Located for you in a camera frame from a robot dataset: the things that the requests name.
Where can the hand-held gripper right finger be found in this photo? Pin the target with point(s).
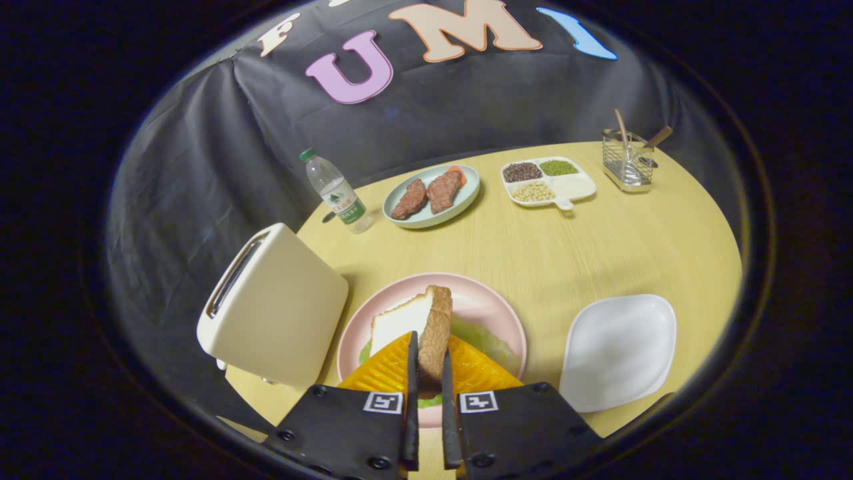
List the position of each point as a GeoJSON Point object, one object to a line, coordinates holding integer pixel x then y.
{"type": "Point", "coordinates": [450, 426]}

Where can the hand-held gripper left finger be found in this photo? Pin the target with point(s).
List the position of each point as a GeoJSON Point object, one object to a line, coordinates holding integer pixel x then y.
{"type": "Point", "coordinates": [411, 413]}

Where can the green lettuce leaf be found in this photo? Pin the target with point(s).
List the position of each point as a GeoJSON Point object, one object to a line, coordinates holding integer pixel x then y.
{"type": "Point", "coordinates": [483, 340]}

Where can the toasted bread slice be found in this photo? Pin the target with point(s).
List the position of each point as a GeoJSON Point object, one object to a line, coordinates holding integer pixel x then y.
{"type": "Point", "coordinates": [406, 320]}

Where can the pink round plate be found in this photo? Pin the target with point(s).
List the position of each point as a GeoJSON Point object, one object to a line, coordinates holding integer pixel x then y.
{"type": "Point", "coordinates": [486, 300]}

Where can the white toaster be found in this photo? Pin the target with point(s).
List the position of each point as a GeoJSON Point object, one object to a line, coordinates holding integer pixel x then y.
{"type": "Point", "coordinates": [280, 306]}

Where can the white square plate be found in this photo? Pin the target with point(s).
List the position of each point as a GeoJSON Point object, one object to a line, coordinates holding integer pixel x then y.
{"type": "Point", "coordinates": [616, 353]}

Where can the pale green round plate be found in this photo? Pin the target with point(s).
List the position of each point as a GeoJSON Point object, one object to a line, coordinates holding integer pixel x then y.
{"type": "Point", "coordinates": [413, 220]}

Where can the brown meat patty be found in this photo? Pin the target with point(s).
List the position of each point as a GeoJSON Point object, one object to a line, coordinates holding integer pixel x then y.
{"type": "Point", "coordinates": [408, 200]}
{"type": "Point", "coordinates": [443, 192]}

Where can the clear water bottle green cap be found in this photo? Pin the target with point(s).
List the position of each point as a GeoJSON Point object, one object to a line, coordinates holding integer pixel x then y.
{"type": "Point", "coordinates": [336, 193]}

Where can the orange carrot slice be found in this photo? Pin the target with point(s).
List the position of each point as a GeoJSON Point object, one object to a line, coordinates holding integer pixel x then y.
{"type": "Point", "coordinates": [458, 174]}

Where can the pile of yellow soybeans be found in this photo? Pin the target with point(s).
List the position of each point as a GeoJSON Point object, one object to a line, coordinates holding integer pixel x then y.
{"type": "Point", "coordinates": [532, 192]}

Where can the pile of dark beans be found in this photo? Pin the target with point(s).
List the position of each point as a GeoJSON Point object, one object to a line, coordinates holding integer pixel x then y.
{"type": "Point", "coordinates": [522, 172]}

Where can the white divided dish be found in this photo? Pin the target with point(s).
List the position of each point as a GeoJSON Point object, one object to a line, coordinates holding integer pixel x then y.
{"type": "Point", "coordinates": [573, 186]}

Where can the pile of green beans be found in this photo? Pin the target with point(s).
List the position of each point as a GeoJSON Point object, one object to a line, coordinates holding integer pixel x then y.
{"type": "Point", "coordinates": [558, 167]}

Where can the black backdrop cloth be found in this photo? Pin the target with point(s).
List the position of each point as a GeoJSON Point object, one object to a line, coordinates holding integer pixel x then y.
{"type": "Point", "coordinates": [200, 153]}

